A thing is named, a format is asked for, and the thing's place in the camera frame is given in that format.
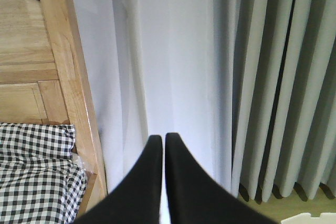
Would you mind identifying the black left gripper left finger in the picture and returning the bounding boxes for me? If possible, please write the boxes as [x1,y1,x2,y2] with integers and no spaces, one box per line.
[75,135,162,223]

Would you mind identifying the white pleated curtain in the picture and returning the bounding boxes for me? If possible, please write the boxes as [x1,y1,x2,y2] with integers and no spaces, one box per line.
[67,0,336,205]

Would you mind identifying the wooden bed frame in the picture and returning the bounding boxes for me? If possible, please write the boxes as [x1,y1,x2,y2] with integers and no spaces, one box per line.
[1,0,107,215]

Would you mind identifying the black white checkered bedding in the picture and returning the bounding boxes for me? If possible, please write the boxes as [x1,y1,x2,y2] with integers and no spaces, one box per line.
[1,123,88,223]

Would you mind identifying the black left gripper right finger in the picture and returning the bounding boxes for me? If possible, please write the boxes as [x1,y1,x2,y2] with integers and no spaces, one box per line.
[165,133,274,223]

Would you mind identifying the white plastic trash bin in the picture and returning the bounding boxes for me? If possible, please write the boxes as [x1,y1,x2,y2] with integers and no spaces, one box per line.
[280,212,336,224]

